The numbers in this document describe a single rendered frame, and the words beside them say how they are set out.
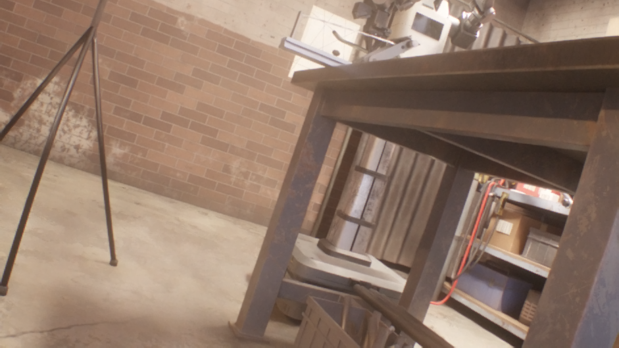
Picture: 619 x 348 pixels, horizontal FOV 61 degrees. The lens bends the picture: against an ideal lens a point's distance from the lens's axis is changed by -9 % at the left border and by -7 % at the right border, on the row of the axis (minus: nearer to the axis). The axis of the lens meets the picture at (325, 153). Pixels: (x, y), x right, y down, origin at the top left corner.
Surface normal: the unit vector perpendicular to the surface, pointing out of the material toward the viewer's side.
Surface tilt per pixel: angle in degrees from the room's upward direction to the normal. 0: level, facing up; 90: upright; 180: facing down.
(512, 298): 90
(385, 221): 89
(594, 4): 90
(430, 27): 90
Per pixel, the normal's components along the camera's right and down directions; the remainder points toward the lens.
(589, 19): -0.88, -0.31
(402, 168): -0.48, -0.18
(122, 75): 0.34, 0.10
